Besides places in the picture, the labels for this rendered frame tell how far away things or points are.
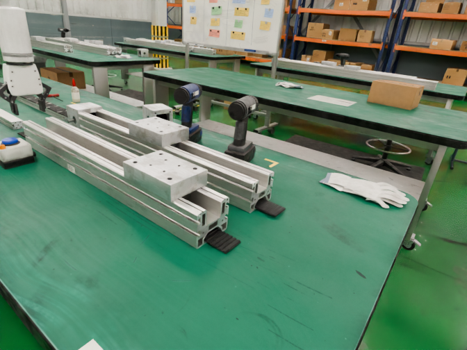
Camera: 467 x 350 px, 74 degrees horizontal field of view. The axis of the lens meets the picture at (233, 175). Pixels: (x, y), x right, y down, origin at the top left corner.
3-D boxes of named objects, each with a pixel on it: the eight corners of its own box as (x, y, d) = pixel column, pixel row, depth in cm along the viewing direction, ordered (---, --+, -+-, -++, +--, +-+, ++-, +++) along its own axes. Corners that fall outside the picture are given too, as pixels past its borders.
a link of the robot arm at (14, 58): (27, 51, 105) (29, 60, 106) (-3, 51, 98) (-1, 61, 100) (38, 53, 101) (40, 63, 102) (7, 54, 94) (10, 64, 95)
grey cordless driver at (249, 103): (220, 165, 102) (225, 99, 93) (242, 148, 119) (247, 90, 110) (242, 170, 100) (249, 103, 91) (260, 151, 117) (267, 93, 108)
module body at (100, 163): (27, 145, 105) (21, 121, 102) (57, 139, 113) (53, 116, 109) (196, 249, 63) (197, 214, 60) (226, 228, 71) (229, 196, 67)
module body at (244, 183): (80, 134, 119) (78, 112, 116) (104, 129, 127) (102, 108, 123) (249, 213, 77) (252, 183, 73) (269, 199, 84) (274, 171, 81)
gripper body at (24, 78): (30, 57, 106) (37, 91, 111) (-4, 58, 98) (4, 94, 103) (41, 60, 102) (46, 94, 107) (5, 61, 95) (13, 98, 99)
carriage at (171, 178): (124, 187, 73) (122, 161, 70) (161, 173, 81) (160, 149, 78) (171, 214, 64) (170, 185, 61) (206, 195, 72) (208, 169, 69)
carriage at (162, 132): (129, 142, 100) (128, 121, 97) (156, 135, 108) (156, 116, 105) (162, 156, 91) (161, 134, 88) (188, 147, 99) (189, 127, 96)
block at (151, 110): (137, 127, 132) (136, 105, 128) (162, 124, 139) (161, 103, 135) (147, 134, 125) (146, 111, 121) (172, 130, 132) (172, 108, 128)
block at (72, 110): (63, 130, 122) (59, 105, 118) (92, 124, 131) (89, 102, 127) (75, 135, 118) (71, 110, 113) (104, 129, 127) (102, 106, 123)
